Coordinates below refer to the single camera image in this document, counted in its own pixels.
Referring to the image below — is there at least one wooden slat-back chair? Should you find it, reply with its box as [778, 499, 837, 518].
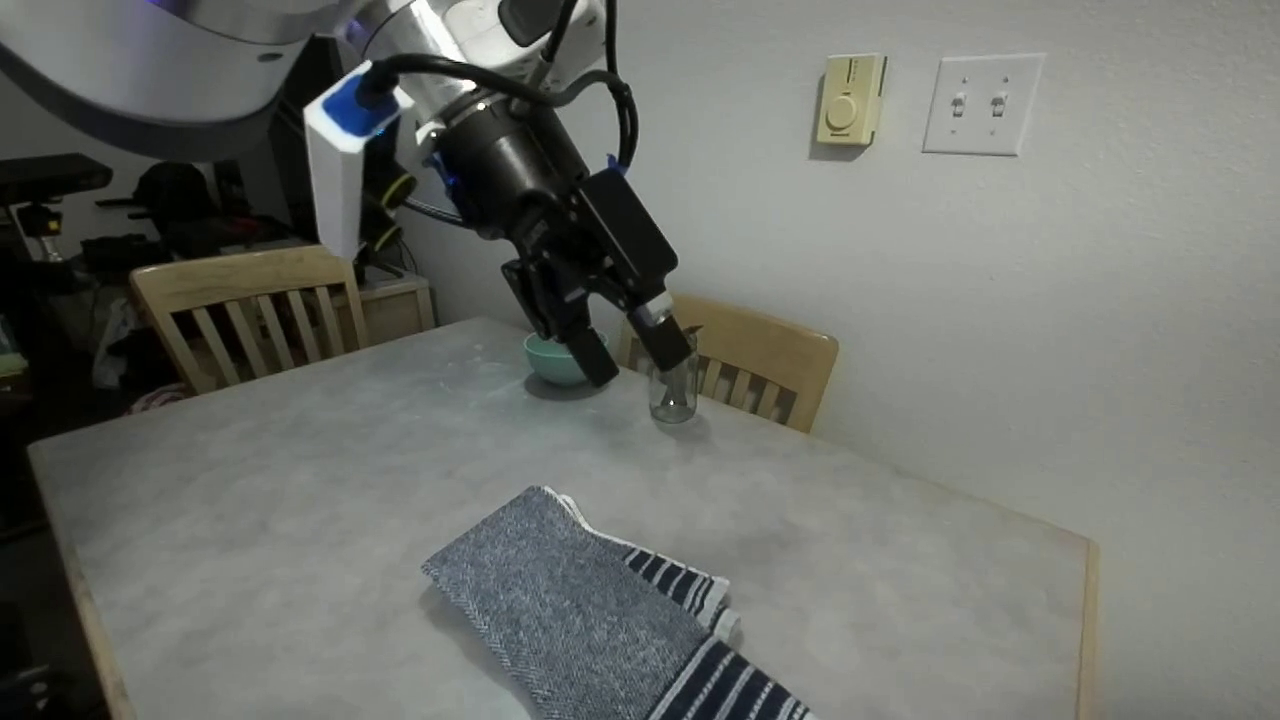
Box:
[128, 238, 371, 394]

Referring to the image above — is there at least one black padded armrest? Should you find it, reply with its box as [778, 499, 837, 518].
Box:
[0, 152, 117, 209]

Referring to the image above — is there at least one black camera cable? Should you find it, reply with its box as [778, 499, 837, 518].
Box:
[357, 48, 647, 183]

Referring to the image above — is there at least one blue grey striped towel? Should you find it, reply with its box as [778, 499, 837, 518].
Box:
[420, 485, 821, 720]

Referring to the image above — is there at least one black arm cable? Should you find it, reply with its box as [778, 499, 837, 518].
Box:
[533, 0, 634, 89]

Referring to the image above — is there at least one small beige cabinet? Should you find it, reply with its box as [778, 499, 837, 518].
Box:
[353, 266, 439, 348]

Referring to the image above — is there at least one beige wall thermostat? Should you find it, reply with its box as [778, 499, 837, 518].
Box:
[813, 52, 887, 152]

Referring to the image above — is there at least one white double light switch plate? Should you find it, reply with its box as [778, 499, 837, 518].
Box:
[925, 52, 1047, 158]

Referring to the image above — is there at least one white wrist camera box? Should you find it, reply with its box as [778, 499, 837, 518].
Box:
[299, 56, 412, 265]

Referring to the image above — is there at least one teal ceramic bowl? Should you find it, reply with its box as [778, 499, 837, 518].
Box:
[519, 332, 602, 391]

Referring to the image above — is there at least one wooden chair with cutout back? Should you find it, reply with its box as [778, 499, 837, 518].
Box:
[613, 290, 844, 438]

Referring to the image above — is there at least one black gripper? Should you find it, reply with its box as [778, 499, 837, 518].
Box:
[439, 89, 701, 394]

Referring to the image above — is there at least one clear glass jar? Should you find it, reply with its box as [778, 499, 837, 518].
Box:
[645, 348, 707, 427]

